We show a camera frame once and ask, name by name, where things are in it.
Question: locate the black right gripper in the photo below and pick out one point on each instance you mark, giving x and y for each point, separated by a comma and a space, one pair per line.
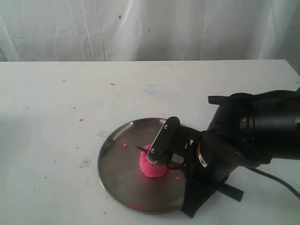
210, 156

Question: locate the pink dough lump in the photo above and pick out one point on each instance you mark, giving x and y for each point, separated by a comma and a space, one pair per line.
149, 169

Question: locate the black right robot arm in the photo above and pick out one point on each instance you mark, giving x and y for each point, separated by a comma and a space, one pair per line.
246, 131

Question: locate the round steel plate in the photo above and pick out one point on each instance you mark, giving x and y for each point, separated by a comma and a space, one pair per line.
120, 174

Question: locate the clear tape strip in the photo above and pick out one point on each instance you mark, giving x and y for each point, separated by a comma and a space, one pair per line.
103, 134

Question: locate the clear tape piece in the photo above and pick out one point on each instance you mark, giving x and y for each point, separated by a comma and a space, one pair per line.
86, 162

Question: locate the white backdrop curtain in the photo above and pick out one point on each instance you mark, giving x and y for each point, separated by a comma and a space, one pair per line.
113, 30

